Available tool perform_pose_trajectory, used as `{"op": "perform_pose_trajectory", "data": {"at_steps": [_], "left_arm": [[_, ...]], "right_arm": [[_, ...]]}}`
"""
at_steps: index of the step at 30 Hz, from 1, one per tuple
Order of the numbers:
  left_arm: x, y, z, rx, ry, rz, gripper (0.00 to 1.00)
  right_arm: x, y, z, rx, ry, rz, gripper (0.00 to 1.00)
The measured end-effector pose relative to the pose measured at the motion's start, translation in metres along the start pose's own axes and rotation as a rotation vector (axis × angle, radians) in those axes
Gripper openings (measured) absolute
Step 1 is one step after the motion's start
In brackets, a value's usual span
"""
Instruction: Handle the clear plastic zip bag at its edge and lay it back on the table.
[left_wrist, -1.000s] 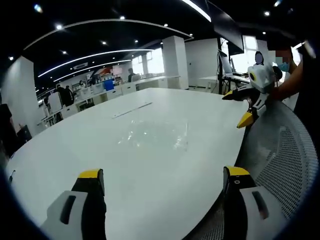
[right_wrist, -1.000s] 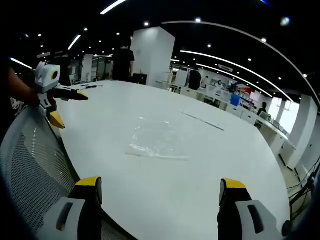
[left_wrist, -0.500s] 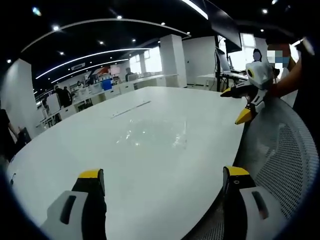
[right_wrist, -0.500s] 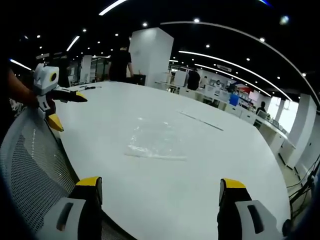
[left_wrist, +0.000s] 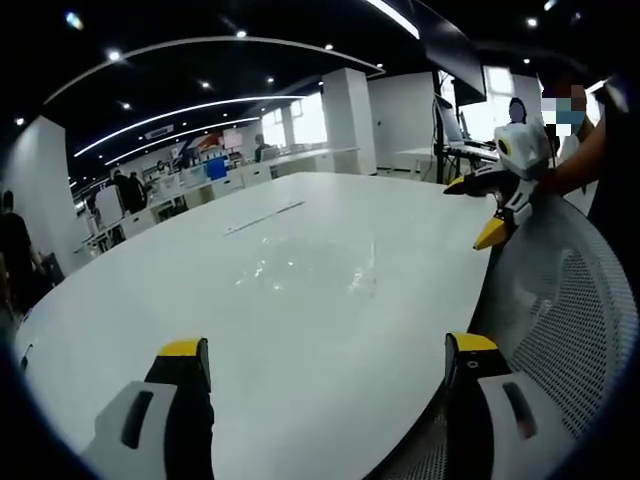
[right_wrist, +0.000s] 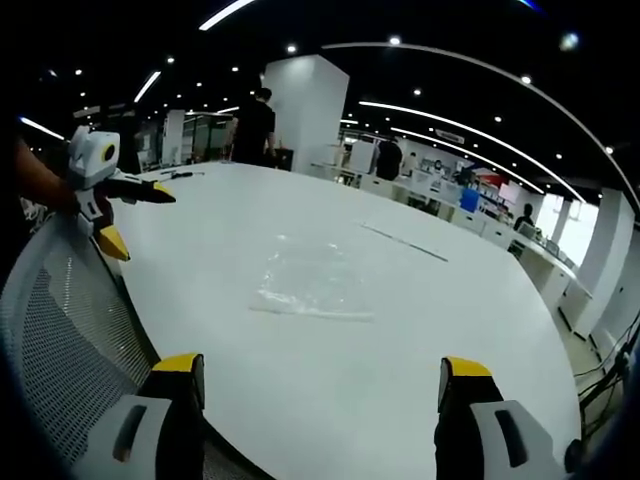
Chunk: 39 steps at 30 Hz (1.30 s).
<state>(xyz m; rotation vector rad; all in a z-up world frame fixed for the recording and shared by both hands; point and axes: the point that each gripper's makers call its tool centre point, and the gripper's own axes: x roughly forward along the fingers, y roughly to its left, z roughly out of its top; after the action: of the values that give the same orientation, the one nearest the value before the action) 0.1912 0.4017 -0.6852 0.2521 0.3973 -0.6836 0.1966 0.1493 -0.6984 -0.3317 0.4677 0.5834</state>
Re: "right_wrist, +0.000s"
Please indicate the white desk row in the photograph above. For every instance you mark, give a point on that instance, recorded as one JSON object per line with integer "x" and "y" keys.
{"x": 520, "y": 245}

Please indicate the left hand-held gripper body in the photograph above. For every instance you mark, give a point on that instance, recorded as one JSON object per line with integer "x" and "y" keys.
{"x": 92, "y": 160}

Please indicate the dark tool on table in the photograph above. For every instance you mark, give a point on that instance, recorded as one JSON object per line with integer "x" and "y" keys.
{"x": 181, "y": 174}

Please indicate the white square pillar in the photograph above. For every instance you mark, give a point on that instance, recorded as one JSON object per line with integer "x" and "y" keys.
{"x": 306, "y": 112}

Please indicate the grey mesh office chair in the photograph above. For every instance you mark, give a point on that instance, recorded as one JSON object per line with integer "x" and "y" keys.
{"x": 70, "y": 330}

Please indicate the clear plastic food packaging bag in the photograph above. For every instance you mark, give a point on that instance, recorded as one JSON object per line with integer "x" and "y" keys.
{"x": 312, "y": 280}

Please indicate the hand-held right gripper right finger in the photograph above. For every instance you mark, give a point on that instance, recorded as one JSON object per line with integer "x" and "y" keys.
{"x": 490, "y": 425}

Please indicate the blue box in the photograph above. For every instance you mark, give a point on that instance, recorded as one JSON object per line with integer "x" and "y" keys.
{"x": 470, "y": 199}

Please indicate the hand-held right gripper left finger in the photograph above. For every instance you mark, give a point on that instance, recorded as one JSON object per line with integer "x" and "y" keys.
{"x": 150, "y": 425}

